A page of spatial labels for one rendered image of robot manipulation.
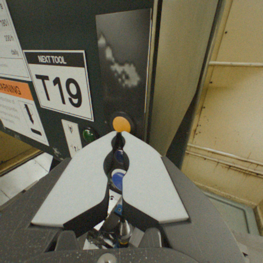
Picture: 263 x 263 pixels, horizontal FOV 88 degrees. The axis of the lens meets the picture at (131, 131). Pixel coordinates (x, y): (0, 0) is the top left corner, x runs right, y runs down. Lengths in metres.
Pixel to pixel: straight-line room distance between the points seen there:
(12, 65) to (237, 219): 1.66
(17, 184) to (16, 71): 1.39
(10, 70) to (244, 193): 1.65
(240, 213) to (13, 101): 1.69
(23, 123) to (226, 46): 1.09
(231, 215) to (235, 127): 0.79
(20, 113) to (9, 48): 0.11
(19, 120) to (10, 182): 1.31
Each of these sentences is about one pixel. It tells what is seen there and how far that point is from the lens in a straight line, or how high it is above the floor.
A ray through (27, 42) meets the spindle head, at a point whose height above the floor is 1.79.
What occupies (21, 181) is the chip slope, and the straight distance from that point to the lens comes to 1.60.
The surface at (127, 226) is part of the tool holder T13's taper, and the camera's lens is 0.57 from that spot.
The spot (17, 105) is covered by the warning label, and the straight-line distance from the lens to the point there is 0.30.
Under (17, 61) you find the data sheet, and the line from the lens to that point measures 0.25.
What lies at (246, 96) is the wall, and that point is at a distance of 1.18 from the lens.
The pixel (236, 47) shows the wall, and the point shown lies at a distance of 1.14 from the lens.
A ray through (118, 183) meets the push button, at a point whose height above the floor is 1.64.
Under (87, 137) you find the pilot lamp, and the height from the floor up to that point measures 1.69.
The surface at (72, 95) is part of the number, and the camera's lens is 0.17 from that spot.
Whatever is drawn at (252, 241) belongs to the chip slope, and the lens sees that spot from 1.32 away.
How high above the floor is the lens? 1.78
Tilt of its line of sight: 29 degrees down
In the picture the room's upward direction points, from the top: 1 degrees clockwise
